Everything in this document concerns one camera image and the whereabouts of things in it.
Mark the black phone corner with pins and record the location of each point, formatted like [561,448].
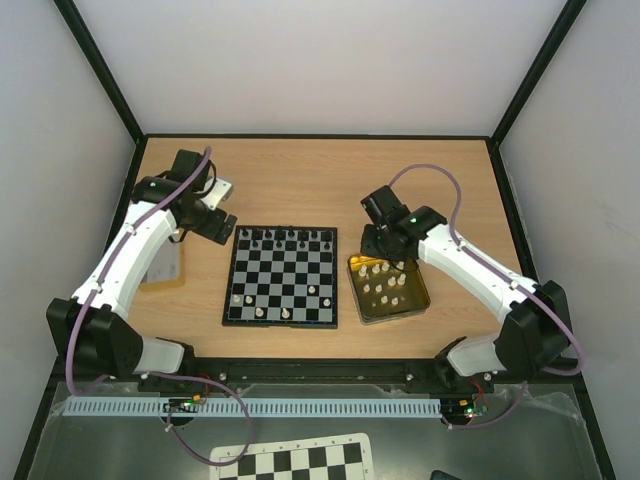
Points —
[441,475]

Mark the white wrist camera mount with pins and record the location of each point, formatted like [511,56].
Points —
[216,191]

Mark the printed checkerboard sheet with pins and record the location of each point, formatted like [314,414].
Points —
[346,457]

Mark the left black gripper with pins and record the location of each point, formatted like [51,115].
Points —
[211,231]

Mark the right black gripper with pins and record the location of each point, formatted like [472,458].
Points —
[376,245]

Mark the white slotted cable duct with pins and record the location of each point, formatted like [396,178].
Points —
[255,407]

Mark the silver gold tin lid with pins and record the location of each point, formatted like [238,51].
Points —
[166,270]

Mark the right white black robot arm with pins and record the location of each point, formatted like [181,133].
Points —
[534,318]

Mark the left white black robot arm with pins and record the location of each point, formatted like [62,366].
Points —
[91,329]

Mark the black silver chess board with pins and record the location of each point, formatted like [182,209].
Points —
[276,265]

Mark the black aluminium frame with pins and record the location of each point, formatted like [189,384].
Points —
[560,29]

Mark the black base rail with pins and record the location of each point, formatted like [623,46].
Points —
[412,376]

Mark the gold tin with pieces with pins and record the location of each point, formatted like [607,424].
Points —
[385,290]

